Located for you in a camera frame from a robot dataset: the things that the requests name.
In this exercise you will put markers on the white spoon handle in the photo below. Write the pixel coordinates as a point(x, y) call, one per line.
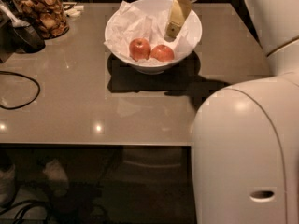
point(16, 23)

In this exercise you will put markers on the glass jar of dried chips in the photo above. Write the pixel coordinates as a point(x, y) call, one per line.
point(46, 15)

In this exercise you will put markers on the white crumpled paper liner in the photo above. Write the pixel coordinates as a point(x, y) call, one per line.
point(134, 25)

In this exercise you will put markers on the white ceramic bowl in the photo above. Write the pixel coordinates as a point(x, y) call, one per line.
point(190, 38)

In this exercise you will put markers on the white shoe right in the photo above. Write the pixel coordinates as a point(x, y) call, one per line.
point(57, 178)

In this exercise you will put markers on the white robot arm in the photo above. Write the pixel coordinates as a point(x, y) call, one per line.
point(245, 151)

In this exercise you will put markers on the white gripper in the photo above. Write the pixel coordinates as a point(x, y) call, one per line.
point(179, 12)

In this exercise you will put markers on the red apple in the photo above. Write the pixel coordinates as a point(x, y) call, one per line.
point(162, 53)
point(140, 49)

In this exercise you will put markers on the small white items on table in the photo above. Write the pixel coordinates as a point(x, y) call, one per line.
point(73, 10)

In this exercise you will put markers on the white shoe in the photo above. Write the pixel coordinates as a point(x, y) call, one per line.
point(57, 178)
point(7, 186)

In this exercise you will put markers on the white shoe left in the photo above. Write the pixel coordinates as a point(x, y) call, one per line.
point(7, 186)

